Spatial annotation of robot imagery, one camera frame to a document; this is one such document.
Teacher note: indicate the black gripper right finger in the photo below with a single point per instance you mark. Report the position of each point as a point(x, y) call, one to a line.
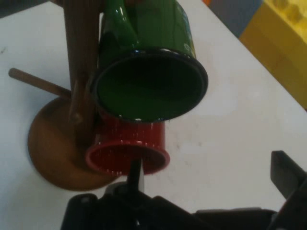
point(292, 182)

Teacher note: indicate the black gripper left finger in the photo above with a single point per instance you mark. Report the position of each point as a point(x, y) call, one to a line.
point(115, 213)

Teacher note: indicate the green enamel mug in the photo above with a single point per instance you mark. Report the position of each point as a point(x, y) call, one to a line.
point(153, 28)

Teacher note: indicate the red enamel mug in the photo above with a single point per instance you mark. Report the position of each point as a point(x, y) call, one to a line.
point(134, 134)

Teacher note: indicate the brown wooden mug tree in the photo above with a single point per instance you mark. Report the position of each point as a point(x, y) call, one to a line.
point(55, 143)

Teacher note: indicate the big yellow toy block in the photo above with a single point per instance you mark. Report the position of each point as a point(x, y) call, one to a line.
point(280, 40)

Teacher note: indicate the big grey toy block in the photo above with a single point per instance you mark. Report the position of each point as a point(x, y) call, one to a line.
point(230, 14)

